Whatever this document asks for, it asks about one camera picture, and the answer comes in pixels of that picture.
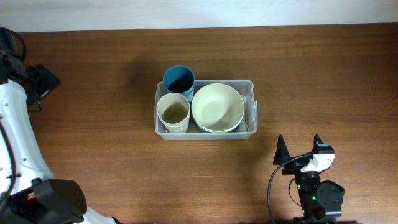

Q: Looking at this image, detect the clear plastic storage container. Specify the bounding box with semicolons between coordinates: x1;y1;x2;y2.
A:
154;80;258;141

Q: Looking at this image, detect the cream spoon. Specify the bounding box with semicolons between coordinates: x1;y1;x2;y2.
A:
238;95;249;133

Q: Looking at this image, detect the blue bowl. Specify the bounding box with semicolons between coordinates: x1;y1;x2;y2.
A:
196;123;239;133

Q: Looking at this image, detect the cream fork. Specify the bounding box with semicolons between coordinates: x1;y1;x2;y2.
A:
245;95;256;126

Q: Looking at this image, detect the cream bowl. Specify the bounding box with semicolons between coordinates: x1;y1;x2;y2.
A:
189;117;243;133
191;83;244;128

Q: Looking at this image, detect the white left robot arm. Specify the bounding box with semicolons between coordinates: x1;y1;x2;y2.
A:
1;27;119;224

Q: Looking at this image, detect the dark blue cup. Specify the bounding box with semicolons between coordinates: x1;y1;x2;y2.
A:
163;65;195;93

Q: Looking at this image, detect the cream cup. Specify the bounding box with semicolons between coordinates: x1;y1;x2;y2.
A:
161;119;189;133
155;93;190;128

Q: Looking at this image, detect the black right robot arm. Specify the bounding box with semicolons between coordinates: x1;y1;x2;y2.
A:
267;134;345;223

